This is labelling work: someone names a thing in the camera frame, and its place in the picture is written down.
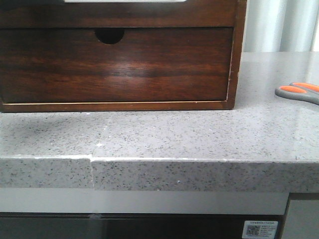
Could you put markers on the wooden drawer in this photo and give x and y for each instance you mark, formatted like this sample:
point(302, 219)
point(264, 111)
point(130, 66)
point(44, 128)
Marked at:
point(190, 13)
point(147, 64)

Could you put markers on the dark wooden drawer cabinet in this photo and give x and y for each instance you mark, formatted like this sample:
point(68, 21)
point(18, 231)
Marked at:
point(112, 35)

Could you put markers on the grey orange scissors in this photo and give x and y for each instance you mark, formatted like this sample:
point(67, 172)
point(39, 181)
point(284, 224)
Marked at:
point(299, 91)

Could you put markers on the white QR code sticker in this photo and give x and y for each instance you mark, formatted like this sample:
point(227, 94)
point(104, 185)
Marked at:
point(259, 229)

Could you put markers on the black oven under counter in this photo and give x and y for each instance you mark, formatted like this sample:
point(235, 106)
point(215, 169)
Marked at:
point(127, 226)

